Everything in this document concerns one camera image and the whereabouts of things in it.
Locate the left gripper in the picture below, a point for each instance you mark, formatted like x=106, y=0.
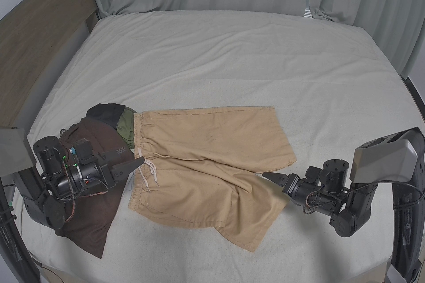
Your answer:
x=99, y=172

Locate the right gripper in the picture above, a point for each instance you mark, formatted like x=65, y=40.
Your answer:
x=298, y=188

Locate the tan shorts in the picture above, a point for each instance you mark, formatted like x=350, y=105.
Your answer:
x=206, y=149

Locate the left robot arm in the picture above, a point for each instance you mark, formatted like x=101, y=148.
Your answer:
x=49, y=152

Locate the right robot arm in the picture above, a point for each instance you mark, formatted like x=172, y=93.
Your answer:
x=381, y=159

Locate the bed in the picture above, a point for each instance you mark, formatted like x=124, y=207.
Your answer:
x=232, y=59

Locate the green garment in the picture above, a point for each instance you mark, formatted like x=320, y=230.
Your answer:
x=126, y=129

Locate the black garment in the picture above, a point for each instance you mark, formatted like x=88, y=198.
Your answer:
x=103, y=112

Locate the brown garment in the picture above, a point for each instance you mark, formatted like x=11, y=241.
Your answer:
x=86, y=228

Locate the white slatted vent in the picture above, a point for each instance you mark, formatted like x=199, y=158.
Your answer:
x=307, y=13

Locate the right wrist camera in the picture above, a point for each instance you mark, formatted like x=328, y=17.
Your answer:
x=313, y=174

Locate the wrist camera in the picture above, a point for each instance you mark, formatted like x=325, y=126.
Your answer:
x=83, y=152
x=313, y=174

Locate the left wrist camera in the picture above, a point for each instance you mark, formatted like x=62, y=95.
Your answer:
x=83, y=152

